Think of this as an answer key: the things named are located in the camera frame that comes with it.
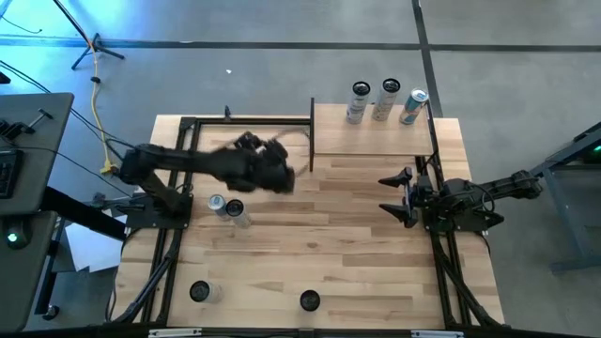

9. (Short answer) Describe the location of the white paper sheet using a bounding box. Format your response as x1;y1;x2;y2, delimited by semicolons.
63;220;129;274

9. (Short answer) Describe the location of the yellow cable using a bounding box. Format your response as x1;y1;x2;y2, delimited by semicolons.
89;46;121;176

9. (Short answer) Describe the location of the black cable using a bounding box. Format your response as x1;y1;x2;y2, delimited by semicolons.
0;59;140;151
0;146;133;198

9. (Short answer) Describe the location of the Celsius Arctic Vibe can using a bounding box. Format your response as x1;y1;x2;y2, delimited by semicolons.
370;77;402;123
299;289;322;313

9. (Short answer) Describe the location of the Celsius Tropical Vibe can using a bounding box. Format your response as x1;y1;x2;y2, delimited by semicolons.
189;280;224;305

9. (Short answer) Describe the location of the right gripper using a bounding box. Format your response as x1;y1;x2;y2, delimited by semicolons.
378;166;441;230

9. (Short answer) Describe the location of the grey desk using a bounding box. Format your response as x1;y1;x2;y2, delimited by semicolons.
0;92;75;217

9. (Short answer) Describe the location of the black keyboard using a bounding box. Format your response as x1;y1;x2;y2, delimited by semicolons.
0;148;23;201

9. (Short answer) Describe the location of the silver mounting bracket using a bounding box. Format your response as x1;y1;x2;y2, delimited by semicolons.
147;328;204;338
410;330;466;338

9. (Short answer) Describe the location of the dark metal desk frame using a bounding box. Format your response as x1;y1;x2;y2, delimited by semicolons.
529;120;601;274

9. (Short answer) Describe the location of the Celsius Peach Vibe can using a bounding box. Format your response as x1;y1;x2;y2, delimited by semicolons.
345;80;372;126
224;198;254;230

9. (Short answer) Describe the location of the black handle tool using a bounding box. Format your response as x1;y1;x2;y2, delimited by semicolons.
0;108;55;142

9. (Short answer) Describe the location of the black desk support beam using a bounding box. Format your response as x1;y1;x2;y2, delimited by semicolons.
39;186;128;241

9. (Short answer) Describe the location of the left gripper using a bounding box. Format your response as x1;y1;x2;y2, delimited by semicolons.
224;126;312;194

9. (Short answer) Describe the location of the wooden shelf with black frame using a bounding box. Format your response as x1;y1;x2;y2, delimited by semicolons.
307;96;442;174

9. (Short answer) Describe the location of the blue silver energy drink can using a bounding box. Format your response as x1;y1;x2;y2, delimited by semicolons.
398;87;430;126
208;193;231;223

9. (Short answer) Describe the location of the black tripod stand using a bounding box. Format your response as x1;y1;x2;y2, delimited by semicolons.
51;0;127;71

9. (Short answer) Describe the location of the black aluminium table frame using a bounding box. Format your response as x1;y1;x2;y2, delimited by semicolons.
106;114;504;338

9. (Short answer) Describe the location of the grey cart with green light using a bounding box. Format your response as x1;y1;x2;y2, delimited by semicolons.
0;209;61;333

